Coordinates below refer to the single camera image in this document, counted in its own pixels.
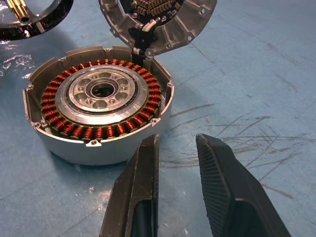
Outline silver motor stator copper coils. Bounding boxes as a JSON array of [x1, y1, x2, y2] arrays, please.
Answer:
[[22, 45, 175, 166]]

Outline silver motor cover circuit board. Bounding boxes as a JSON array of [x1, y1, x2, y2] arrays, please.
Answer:
[[98, 0, 218, 60]]

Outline black rotor wheel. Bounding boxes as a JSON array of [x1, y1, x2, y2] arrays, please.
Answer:
[[0, 0, 75, 40]]

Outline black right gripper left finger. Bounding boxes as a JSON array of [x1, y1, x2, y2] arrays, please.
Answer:
[[99, 134, 160, 237]]

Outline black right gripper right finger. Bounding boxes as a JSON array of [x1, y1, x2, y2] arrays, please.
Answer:
[[196, 133, 292, 237]]

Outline blue table mat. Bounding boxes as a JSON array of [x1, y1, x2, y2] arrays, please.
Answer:
[[0, 0, 316, 237]]

